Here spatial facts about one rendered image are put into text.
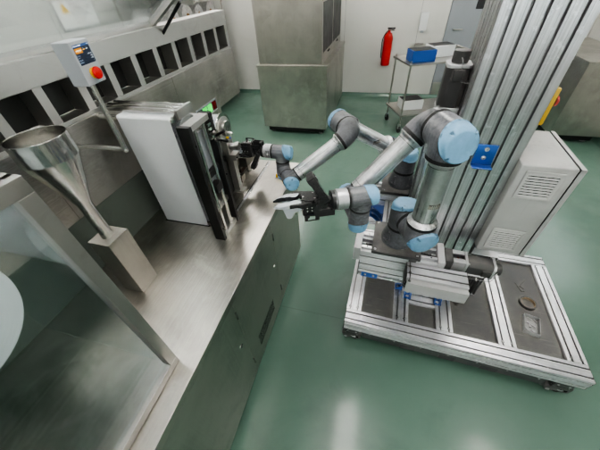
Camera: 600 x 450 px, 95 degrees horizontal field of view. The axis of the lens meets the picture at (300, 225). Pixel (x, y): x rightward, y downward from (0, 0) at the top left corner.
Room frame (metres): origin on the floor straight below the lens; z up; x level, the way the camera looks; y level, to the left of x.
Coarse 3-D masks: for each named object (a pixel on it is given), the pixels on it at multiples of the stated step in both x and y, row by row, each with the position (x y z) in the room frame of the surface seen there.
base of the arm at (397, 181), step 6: (396, 174) 1.37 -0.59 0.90; (402, 174) 1.35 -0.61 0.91; (408, 174) 1.34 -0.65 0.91; (390, 180) 1.39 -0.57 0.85; (396, 180) 1.35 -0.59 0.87; (402, 180) 1.34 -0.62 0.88; (408, 180) 1.34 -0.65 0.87; (390, 186) 1.37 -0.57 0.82; (396, 186) 1.34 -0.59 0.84; (402, 186) 1.33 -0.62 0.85; (408, 186) 1.33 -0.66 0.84
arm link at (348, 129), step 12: (348, 120) 1.33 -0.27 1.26; (336, 132) 1.31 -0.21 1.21; (348, 132) 1.27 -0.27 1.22; (324, 144) 1.29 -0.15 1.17; (336, 144) 1.26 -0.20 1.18; (348, 144) 1.26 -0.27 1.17; (312, 156) 1.24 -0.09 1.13; (324, 156) 1.23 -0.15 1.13; (300, 168) 1.22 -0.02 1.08; (312, 168) 1.22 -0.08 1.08; (288, 180) 1.17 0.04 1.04; (300, 180) 1.20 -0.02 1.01
